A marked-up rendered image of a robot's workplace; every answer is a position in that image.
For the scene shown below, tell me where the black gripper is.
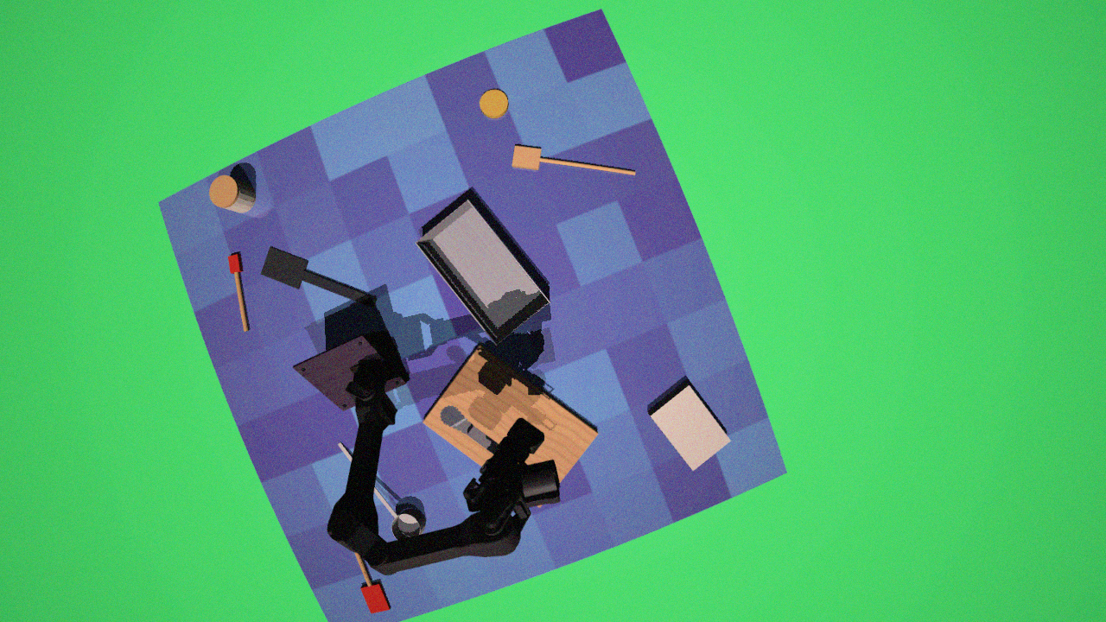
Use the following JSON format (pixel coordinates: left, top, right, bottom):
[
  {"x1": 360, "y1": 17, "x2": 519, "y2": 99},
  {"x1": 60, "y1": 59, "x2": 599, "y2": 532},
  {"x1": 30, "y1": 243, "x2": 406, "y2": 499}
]
[{"x1": 465, "y1": 418, "x2": 544, "y2": 491}]

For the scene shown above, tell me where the tan flat disc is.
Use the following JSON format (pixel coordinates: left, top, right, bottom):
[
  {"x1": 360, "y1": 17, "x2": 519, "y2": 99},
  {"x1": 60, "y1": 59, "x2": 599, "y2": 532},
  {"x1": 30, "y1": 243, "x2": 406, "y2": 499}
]
[{"x1": 480, "y1": 90, "x2": 508, "y2": 118}]

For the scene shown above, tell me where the wooden board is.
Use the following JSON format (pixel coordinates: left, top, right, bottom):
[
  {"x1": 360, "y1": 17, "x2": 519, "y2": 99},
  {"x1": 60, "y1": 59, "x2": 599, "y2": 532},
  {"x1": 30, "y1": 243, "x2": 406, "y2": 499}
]
[{"x1": 422, "y1": 345, "x2": 598, "y2": 483}]

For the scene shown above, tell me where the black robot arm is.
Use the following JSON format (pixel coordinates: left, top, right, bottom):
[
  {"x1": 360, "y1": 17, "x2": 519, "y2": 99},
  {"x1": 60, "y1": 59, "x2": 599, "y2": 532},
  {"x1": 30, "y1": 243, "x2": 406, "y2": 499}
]
[{"x1": 327, "y1": 357, "x2": 561, "y2": 576}]

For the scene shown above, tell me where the orange cylinder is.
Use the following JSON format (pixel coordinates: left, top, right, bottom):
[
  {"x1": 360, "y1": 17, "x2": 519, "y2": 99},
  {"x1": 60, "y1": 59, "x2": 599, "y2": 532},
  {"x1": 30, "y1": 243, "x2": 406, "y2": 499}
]
[{"x1": 209, "y1": 175, "x2": 255, "y2": 212}]

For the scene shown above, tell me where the beige rectangular slab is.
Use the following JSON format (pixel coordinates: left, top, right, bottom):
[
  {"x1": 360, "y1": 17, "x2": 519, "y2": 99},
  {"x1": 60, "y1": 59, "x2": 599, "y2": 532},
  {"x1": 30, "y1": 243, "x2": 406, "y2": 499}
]
[{"x1": 648, "y1": 383, "x2": 730, "y2": 471}]

